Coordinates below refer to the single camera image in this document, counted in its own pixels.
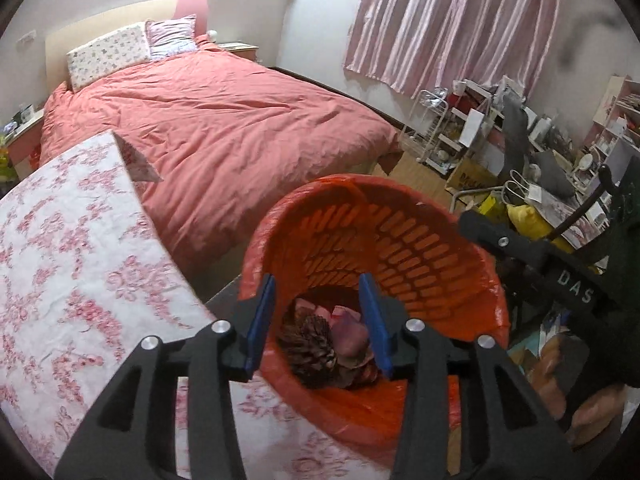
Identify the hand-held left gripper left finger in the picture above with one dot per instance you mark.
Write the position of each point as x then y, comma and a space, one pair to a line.
262, 320

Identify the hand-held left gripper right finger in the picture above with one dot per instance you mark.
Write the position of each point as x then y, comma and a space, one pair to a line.
375, 325

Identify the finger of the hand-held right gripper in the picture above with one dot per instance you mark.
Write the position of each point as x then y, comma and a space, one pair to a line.
530, 264

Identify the grey sock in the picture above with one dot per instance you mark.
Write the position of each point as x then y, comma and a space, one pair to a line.
350, 337

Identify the brown woven sock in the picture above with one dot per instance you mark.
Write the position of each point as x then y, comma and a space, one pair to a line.
362, 373

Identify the orange plastic basket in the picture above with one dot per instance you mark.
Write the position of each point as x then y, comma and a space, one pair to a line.
415, 260

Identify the yellow bag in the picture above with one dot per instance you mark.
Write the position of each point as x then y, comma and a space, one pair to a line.
525, 221

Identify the white paper bag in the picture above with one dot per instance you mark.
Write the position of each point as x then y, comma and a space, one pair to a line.
530, 191

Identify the orange printed bag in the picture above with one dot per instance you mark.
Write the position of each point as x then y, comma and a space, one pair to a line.
550, 365

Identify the cardboard box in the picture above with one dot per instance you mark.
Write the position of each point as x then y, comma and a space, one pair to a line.
472, 178

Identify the white round table mirror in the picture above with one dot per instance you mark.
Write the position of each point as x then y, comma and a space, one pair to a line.
585, 163

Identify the black office chair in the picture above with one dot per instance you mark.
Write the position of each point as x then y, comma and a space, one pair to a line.
515, 135

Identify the white bookshelf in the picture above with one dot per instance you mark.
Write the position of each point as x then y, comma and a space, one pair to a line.
617, 125

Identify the white and pink desk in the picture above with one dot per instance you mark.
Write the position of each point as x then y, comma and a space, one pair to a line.
492, 110

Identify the pink floral tablecloth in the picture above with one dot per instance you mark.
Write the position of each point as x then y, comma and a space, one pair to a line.
75, 260

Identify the bed with pink duvet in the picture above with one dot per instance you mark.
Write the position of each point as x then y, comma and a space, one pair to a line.
225, 125

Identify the pink striped curtain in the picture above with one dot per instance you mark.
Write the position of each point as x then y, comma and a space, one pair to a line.
450, 20

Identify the wooden nightstand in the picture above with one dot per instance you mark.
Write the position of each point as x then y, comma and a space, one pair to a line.
240, 51

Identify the white round lamp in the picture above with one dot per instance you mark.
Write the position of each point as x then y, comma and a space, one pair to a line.
213, 35

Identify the pink nightstand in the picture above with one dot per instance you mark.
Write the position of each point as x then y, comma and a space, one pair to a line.
25, 147

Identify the pink striped pillow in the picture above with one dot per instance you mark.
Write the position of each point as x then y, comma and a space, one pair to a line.
172, 37

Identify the white floral pillow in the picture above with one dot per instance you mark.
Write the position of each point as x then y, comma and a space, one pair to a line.
107, 55

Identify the cream and pink headboard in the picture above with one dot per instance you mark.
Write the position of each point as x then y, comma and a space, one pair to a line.
100, 21

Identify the white wall socket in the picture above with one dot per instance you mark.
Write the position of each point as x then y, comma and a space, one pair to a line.
28, 36

